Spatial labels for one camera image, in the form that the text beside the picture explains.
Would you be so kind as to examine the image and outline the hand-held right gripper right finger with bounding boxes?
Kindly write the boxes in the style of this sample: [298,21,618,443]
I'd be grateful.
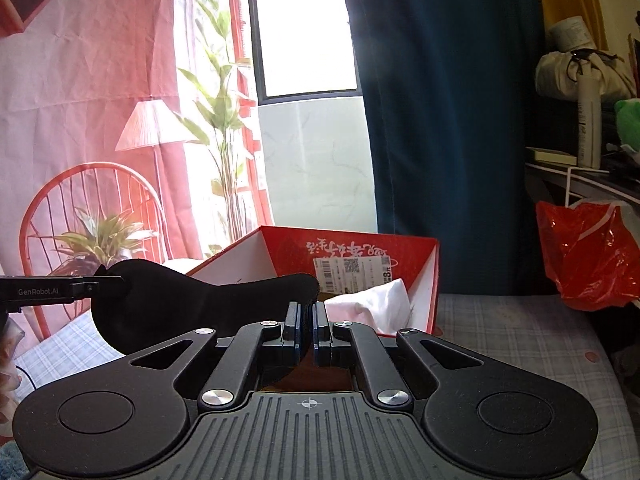
[312,303,489,408]

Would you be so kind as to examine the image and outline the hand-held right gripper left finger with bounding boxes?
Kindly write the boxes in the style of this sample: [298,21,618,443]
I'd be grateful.
[127,302,307,407]

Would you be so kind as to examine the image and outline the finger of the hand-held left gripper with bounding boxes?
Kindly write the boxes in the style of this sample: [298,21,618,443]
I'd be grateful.
[70,274,128,302]

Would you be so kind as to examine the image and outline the black soft cloth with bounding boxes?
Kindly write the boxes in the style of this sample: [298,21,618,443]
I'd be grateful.
[90,259,321,386]

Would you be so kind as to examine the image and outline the red strawberry print box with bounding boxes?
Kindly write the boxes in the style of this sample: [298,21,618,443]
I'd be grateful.
[186,225,442,338]

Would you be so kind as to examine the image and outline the person's left hand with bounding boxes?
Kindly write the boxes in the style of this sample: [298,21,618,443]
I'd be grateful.
[0,330,23,413]

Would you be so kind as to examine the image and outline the white cloth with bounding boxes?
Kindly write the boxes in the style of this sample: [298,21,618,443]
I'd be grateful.
[324,279,415,336]

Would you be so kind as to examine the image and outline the teal fuzzy cloth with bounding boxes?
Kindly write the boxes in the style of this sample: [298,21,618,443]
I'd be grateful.
[0,440,27,480]

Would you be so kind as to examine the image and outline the pink printed backdrop cloth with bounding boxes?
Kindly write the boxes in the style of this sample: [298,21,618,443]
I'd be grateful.
[0,0,275,361]

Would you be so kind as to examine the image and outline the plaid bed sheet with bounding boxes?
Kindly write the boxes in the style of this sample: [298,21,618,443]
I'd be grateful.
[12,292,640,480]

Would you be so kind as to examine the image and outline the dark blue curtain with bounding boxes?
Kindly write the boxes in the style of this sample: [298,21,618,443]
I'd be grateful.
[337,0,553,297]

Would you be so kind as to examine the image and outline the red plastic bag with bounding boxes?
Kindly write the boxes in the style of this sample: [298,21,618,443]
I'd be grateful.
[536,200,640,312]

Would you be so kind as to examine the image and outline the book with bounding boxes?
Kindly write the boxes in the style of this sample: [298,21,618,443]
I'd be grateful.
[526,146,579,166]

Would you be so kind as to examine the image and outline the window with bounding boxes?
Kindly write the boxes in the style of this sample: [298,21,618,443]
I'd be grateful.
[246,0,367,107]

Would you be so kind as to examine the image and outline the white spray bottle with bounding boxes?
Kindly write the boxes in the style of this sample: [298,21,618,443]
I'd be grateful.
[577,71,603,169]

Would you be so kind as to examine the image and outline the green plush toy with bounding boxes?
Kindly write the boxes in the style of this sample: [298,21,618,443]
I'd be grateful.
[614,99,640,152]

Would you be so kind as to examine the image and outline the white paper roll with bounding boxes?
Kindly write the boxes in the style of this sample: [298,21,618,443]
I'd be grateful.
[546,16,595,52]

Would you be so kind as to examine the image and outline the beige drawstring bag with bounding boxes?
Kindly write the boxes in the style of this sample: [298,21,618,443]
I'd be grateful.
[535,49,637,103]

